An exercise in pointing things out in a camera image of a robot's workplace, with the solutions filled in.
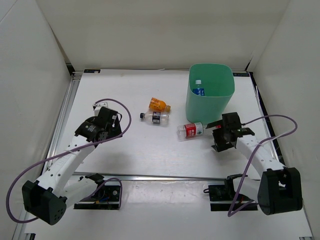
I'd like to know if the clear bottle red label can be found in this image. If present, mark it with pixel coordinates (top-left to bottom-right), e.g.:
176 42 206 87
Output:
176 122 209 141

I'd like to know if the clear bottle blue label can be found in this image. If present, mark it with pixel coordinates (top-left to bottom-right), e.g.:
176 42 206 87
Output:
192 79 205 96

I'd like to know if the clear bottle black label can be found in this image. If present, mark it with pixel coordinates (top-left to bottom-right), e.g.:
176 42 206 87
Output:
139 111 169 126

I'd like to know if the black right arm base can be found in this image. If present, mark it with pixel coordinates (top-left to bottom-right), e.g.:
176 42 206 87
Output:
203 174 258 212

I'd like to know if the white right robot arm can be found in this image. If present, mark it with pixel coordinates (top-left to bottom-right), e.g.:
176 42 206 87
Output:
207 112 303 217

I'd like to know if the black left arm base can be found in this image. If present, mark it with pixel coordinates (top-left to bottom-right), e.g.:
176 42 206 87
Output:
73 173 123 210

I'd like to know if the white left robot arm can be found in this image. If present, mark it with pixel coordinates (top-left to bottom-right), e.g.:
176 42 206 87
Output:
22 101 122 226

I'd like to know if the green plastic bin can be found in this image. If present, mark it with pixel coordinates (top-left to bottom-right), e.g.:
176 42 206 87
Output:
185 63 235 124

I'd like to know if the orange juice bottle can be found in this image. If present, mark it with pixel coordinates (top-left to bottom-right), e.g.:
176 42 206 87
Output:
148 97 171 113

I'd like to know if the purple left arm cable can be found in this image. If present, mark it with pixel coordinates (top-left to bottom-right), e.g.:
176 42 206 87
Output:
5 98 133 224

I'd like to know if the aluminium front rail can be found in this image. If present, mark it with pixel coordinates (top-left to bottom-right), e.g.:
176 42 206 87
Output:
72 171 228 181

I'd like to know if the aluminium rail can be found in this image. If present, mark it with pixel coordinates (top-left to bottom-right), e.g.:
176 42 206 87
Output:
12 72 83 240
72 171 228 181

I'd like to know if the aluminium left rail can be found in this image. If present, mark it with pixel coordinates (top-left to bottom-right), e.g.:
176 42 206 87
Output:
12 72 83 240

